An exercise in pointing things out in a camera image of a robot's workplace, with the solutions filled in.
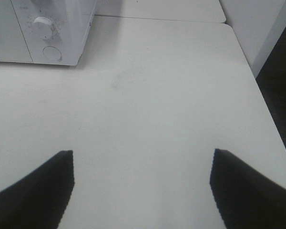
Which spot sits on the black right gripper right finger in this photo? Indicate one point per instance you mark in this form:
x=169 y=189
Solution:
x=245 y=198

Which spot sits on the white microwave oven body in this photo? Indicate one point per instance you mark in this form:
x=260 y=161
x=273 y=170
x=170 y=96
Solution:
x=72 y=18

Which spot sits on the white microwave knob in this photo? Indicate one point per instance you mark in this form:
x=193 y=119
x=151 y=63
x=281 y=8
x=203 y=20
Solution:
x=43 y=27

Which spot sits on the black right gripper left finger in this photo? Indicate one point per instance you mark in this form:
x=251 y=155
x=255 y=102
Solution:
x=39 y=200

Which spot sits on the white round door button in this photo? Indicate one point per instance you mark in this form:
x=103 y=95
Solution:
x=52 y=54

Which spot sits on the white microwave door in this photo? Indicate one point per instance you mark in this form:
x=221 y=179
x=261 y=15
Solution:
x=13 y=47

